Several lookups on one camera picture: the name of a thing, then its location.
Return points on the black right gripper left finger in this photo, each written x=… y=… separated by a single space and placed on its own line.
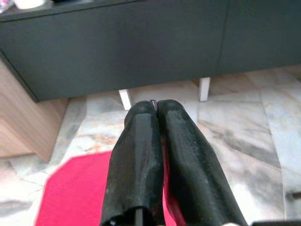
x=136 y=164

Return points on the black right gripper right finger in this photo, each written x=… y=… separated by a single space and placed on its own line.
x=192 y=169

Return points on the red plastic stool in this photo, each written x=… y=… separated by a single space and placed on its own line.
x=75 y=188

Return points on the white sideboard leg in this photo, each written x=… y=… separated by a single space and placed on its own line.
x=125 y=100
x=204 y=89

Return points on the black low sideboard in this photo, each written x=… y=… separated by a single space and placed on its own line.
x=117 y=47

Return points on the light wooden cabinet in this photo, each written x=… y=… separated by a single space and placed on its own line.
x=23 y=117

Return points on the white tape roll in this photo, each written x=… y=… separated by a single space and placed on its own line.
x=29 y=3

